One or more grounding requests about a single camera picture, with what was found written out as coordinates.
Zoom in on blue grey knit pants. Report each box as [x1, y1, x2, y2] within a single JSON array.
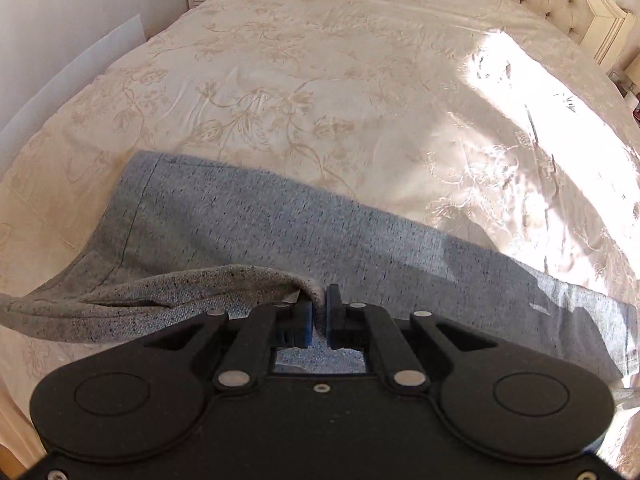
[[1, 152, 639, 382]]

